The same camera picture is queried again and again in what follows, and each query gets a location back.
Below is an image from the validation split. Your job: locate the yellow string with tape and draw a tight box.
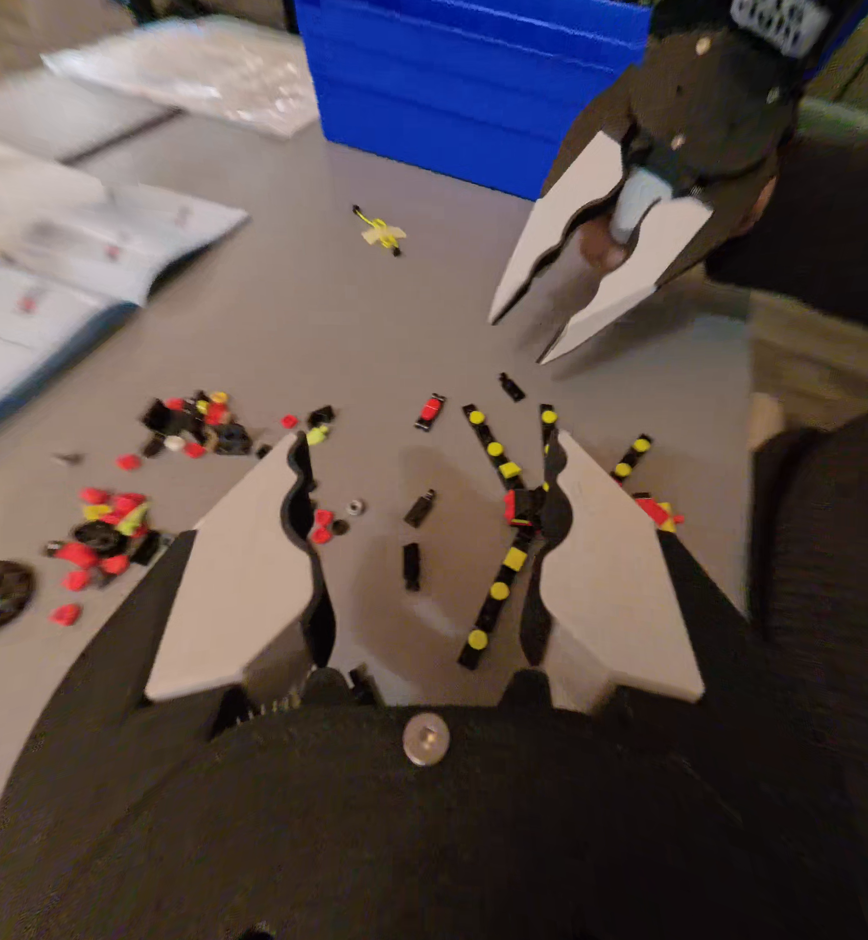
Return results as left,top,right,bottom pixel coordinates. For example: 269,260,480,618
352,204,407,258

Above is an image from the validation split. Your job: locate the person's black knit sweater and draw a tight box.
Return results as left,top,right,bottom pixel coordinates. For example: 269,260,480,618
746,382,868,940

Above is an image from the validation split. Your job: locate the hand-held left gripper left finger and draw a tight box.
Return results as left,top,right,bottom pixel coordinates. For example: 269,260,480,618
145,432,337,706

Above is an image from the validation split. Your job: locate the person's right hand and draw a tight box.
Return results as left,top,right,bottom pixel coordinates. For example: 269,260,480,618
577,176,780,271

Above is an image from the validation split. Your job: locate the person's right forearm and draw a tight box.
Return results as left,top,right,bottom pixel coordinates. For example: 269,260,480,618
704,128,868,333

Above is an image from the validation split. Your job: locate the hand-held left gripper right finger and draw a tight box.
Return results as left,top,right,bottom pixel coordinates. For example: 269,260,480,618
519,429,705,713

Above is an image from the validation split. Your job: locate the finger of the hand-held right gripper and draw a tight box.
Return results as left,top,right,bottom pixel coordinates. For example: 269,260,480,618
540,197,714,365
489,132,629,326

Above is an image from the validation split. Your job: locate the pile of loose lego pieces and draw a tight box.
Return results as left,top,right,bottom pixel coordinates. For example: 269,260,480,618
45,389,366,629

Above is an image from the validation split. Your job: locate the clear plastic bag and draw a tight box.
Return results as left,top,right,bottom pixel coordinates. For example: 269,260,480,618
41,15,321,141

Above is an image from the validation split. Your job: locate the yellow black lego spider model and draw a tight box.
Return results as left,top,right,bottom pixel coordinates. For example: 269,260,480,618
457,402,686,671

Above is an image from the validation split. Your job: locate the blue plastic bin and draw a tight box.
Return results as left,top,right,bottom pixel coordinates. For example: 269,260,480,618
294,0,655,201

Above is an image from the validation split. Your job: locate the lego instruction booklet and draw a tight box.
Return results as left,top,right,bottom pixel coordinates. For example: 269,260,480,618
0,136,250,449

